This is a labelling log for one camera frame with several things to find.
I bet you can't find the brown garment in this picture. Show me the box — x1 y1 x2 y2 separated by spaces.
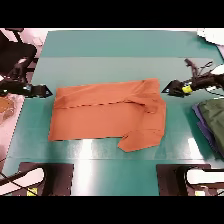
0 96 16 124

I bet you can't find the white garment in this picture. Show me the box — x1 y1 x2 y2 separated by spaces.
196 28 224 46

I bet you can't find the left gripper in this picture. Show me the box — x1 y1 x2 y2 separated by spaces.
27 84 45 98

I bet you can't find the dark green garment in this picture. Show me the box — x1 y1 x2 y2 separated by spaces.
198 98 224 158

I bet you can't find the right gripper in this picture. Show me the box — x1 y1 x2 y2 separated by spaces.
172 80 195 98

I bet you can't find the purple garment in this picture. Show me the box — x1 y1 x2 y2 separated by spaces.
191 103 221 152

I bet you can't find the orange T-shirt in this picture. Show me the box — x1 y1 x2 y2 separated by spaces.
48 78 168 153

